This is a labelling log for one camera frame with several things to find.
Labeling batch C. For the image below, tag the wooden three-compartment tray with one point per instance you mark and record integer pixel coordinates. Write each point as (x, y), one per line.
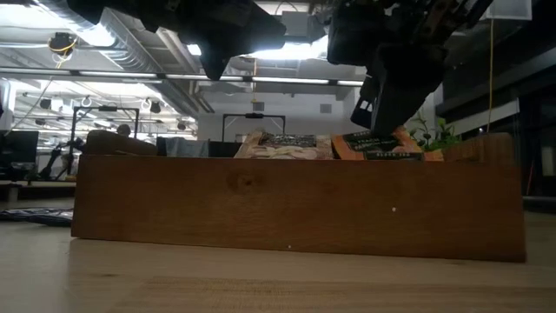
(295, 208)

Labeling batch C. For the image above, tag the blue-grey fabric cover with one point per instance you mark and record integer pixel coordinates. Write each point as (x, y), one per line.
(187, 148)

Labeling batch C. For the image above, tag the orange peach tea packet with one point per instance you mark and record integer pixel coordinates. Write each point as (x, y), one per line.
(356, 150)

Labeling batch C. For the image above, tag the black computer monitor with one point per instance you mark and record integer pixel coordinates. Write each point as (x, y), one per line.
(17, 150)

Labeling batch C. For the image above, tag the silver ventilation duct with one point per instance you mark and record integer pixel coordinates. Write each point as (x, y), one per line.
(143, 52)

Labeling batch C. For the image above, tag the long ceiling light bar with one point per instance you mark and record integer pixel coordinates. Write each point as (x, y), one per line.
(108, 75)

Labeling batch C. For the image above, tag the beige tea packet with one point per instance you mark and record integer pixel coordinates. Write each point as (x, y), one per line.
(282, 150)

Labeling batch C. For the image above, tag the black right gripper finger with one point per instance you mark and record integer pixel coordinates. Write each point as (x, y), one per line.
(368, 95)
(404, 87)

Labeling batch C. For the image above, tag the person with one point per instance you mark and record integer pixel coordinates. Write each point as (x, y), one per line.
(123, 130)

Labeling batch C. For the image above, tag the black aluminium table frame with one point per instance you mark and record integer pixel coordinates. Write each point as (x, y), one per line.
(43, 191)

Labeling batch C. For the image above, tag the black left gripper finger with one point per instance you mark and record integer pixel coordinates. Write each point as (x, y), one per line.
(221, 61)

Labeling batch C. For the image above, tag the black screen panel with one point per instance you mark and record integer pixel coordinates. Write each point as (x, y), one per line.
(223, 150)

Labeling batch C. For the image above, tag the black background robot arm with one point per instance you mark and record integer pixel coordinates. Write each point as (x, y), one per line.
(78, 144)

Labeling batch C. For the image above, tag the potted green artificial plant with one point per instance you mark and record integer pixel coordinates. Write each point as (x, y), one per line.
(434, 137)

